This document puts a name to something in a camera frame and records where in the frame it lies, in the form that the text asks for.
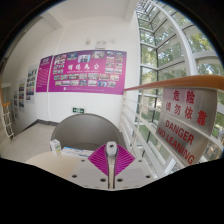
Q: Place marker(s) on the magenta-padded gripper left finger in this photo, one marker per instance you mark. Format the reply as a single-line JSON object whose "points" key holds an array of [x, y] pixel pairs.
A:
{"points": [[98, 163]]}

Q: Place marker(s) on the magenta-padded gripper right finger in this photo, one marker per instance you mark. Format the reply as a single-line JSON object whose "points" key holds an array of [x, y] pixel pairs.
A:
{"points": [[125, 163]]}

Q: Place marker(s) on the flat white and blue box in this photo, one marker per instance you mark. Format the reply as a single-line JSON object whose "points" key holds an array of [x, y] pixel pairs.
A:
{"points": [[75, 152]]}

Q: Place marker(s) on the white metal railing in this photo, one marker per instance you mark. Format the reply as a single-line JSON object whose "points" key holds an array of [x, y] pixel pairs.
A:
{"points": [[133, 133]]}

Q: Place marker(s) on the small white and green box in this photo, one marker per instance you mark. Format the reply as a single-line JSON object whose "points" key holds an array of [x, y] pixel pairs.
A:
{"points": [[55, 146]]}

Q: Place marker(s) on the green exit sign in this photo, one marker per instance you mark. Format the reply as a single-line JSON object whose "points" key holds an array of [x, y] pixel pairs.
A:
{"points": [[78, 110]]}

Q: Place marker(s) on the metal warning sign, red letters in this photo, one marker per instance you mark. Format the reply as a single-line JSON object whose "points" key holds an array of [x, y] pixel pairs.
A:
{"points": [[186, 123]]}

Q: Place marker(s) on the white stair railing, wooden top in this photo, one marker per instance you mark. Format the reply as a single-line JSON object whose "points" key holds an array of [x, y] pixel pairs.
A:
{"points": [[6, 123]]}

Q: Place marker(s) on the wooden handrail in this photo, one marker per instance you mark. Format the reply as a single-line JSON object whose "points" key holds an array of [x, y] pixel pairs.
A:
{"points": [[186, 81]]}

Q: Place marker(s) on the large magenta wall poster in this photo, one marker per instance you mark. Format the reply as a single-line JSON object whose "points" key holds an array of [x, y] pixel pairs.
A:
{"points": [[86, 71]]}

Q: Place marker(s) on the white photo wall panel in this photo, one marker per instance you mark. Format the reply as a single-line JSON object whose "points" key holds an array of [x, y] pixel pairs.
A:
{"points": [[22, 95], [31, 83], [15, 103]]}

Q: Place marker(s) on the narrow magenta wall poster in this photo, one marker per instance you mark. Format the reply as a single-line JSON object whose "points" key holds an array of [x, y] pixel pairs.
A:
{"points": [[44, 75]]}

